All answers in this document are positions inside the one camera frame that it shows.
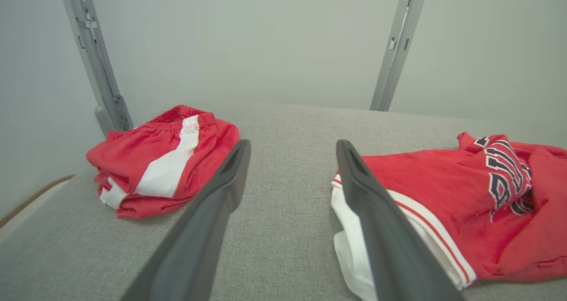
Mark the grey aluminium partition post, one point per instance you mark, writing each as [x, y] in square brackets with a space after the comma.
[95, 48]
[398, 48]

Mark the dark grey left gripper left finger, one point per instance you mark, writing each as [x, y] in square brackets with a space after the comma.
[195, 239]

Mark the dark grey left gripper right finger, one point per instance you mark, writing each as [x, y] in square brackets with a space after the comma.
[390, 248]

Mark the red basketball jersey white trim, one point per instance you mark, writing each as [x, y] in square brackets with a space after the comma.
[443, 181]

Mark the red shorts white side stripes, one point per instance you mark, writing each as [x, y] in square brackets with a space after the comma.
[133, 154]

